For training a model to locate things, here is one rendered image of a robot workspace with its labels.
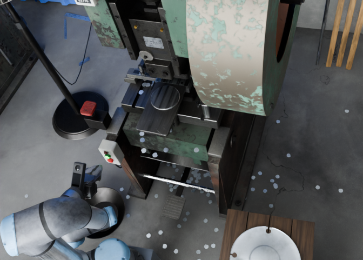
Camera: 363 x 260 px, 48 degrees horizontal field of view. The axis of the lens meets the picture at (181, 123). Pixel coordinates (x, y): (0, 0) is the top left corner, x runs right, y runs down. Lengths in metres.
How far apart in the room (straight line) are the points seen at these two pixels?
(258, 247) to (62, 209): 0.91
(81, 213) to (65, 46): 2.18
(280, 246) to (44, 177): 1.50
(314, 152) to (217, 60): 1.54
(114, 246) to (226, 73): 0.86
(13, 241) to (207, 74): 0.71
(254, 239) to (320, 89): 1.19
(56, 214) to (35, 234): 0.08
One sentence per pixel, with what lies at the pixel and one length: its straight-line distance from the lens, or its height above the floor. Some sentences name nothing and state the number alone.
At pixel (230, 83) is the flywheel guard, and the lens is 1.02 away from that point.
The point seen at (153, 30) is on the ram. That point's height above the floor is 1.13.
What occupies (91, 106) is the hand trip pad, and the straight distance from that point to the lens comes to 1.82.
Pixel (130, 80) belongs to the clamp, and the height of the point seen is 0.73.
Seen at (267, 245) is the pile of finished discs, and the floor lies 0.35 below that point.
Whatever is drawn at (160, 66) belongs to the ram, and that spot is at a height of 0.97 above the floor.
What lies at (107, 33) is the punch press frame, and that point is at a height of 1.13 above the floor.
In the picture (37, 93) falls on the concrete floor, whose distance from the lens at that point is 3.10.
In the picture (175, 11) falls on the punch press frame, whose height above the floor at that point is 1.27.
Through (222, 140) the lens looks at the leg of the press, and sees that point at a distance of 1.73.
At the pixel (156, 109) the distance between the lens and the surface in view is 1.69.
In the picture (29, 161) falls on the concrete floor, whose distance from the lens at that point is 2.79.
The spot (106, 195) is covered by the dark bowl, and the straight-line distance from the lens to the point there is 2.43.
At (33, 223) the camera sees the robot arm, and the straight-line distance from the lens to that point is 1.26.
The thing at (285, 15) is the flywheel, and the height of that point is 1.06.
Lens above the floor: 2.13
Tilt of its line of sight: 56 degrees down
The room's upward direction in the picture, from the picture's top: 17 degrees counter-clockwise
